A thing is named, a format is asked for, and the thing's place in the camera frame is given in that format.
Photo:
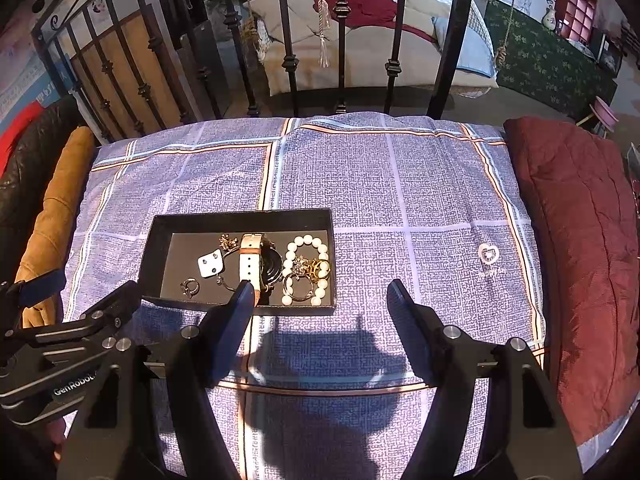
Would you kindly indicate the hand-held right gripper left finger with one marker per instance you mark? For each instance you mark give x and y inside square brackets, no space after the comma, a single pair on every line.
[239,312]

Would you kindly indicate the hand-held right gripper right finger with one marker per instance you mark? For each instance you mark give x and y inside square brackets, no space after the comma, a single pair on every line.
[401,307]

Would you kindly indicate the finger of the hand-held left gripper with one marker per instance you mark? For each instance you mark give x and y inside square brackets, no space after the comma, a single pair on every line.
[42,286]
[117,302]

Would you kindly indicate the white earring card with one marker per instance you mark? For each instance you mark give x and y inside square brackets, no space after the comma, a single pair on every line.
[210,264]

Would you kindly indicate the gold star-shaped brooch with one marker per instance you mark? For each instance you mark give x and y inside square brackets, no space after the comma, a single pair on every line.
[227,243]

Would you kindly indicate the black jewelry box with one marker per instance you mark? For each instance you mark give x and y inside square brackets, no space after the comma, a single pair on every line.
[185,260]

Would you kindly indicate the gold brooch with blue stones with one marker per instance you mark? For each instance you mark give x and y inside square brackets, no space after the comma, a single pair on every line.
[312,269]

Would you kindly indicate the mustard yellow cushion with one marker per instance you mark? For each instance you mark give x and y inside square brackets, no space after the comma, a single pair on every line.
[55,200]

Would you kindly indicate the purple plaid blanket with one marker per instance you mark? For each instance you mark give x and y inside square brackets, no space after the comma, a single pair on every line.
[400,200]

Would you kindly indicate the black leather cushion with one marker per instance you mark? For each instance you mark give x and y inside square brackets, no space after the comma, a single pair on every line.
[30,160]

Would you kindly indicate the maroon quilted pillow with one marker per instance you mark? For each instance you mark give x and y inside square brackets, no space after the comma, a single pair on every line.
[575,235]

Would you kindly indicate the light blue pillow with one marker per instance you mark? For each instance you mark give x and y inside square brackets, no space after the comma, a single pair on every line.
[465,60]

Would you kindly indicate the dark metal cabinet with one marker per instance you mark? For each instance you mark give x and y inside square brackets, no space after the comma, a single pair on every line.
[192,50]

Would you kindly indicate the pink chair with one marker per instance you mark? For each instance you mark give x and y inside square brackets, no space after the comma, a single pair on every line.
[605,110]

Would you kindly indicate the green patterned carpet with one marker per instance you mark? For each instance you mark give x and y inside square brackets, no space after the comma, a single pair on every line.
[550,65]

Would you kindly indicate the white cushioned swing bed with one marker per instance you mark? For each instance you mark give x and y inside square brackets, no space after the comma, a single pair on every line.
[300,25]

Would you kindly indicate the red cloth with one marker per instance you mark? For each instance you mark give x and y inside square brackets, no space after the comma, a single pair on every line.
[370,5]

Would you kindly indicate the white vase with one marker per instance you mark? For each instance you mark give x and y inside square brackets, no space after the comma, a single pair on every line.
[550,20]

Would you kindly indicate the red shelf cabinet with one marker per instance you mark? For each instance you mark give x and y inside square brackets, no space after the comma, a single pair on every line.
[580,10]

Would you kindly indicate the wall poster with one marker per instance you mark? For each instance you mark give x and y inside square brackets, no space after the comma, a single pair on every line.
[20,70]

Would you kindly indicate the wooden wall panel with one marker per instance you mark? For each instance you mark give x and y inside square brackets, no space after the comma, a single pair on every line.
[150,55]

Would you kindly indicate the black iron bed frame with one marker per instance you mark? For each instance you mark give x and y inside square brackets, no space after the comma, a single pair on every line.
[341,60]

